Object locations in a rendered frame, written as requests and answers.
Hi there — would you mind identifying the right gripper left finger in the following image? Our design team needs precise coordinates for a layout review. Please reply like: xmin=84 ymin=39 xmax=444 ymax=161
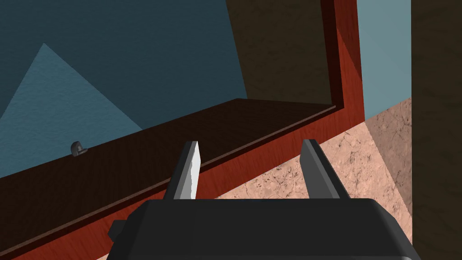
xmin=163 ymin=140 xmax=201 ymax=200

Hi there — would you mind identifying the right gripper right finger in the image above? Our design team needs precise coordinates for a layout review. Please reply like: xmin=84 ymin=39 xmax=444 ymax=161
xmin=300 ymin=139 xmax=351 ymax=200

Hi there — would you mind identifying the grey door handle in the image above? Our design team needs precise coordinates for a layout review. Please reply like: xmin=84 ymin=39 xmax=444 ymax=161
xmin=70 ymin=140 xmax=89 ymax=158

